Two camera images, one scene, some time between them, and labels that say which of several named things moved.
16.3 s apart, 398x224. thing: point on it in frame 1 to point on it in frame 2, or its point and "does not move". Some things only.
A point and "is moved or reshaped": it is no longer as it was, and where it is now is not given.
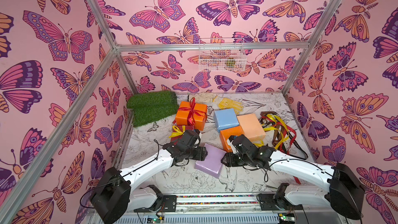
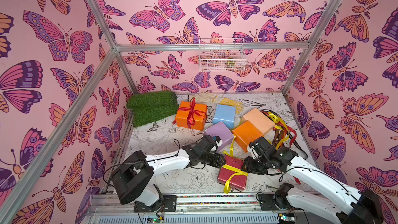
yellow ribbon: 279,126 does not move
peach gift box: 251,127 to 259,121
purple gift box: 212,164 is moved or reshaped
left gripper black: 200,153 to 217,160
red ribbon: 190,116 does not move
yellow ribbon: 178,132 to 240,171
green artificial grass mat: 148,107 does not move
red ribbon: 287,138 does not move
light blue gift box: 226,119 is moved or reshaped
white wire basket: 222,54 does not move
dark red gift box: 187,127 to 238,182
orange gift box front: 225,134 to 245,134
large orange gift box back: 192,114 does not move
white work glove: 203,97 does not move
